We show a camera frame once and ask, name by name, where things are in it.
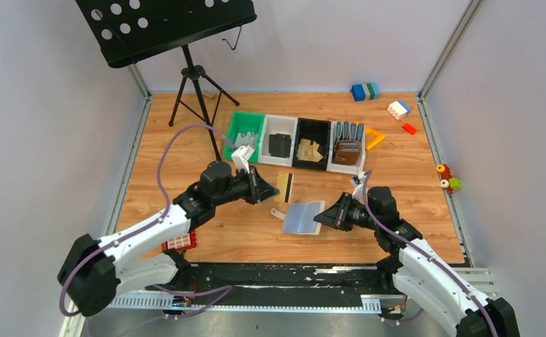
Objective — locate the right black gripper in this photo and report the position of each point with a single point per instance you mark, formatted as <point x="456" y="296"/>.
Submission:
<point x="342" y="213"/>

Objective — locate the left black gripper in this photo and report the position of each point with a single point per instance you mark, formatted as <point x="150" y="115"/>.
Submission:
<point x="253" y="184"/>

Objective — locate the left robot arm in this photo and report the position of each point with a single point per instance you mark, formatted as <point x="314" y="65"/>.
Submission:
<point x="96" y="271"/>

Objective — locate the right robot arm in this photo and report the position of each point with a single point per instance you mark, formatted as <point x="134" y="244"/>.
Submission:
<point x="415" y="270"/>

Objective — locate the black card in white bin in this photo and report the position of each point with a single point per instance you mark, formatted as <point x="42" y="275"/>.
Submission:
<point x="280" y="145"/>

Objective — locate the silver cards in green bin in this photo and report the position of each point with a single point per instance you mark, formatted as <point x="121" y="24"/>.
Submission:
<point x="248" y="139"/>

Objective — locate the gold cards in black bin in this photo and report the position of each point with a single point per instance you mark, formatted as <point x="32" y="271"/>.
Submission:
<point x="303" y="156"/>

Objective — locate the green plastic bin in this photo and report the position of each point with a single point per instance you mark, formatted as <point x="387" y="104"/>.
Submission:
<point x="247" y="122"/>

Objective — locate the white bin with wallets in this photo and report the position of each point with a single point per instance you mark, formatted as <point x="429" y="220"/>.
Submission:
<point x="349" y="170"/>

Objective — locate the brown leather wallets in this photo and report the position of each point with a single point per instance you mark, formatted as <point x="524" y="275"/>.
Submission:
<point x="347" y="152"/>

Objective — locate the white plastic bin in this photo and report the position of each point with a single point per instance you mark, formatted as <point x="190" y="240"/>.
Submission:
<point x="277" y="124"/>

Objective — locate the black plastic bin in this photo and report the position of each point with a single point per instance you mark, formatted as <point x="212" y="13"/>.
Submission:
<point x="319" y="132"/>

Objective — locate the red white toy block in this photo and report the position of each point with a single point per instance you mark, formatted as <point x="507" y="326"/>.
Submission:
<point x="181" y="243"/>

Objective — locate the yellow plastic angle piece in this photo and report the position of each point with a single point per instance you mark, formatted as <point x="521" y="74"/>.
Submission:
<point x="373" y="138"/>

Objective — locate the red toy brick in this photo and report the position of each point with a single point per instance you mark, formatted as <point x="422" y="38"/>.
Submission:
<point x="409" y="129"/>

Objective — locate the red green toy car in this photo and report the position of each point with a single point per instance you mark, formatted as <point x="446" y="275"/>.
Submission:
<point x="447" y="180"/>

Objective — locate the white blue toy block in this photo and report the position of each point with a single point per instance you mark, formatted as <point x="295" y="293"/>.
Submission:
<point x="399" y="109"/>

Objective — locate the blue green block stack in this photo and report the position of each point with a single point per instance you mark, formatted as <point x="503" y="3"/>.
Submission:
<point x="367" y="91"/>

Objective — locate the black music stand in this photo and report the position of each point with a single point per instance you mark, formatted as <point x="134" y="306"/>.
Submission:
<point x="130" y="31"/>

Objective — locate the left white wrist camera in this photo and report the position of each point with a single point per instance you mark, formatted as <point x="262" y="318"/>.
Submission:
<point x="240" y="157"/>

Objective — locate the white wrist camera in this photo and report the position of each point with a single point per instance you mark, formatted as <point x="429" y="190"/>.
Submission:
<point x="357" y="182"/>
<point x="240" y="157"/>

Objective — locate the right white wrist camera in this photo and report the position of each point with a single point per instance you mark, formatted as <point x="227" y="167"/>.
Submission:
<point x="357" y="182"/>

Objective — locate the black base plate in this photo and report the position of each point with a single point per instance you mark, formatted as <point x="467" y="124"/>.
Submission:
<point x="288" y="285"/>

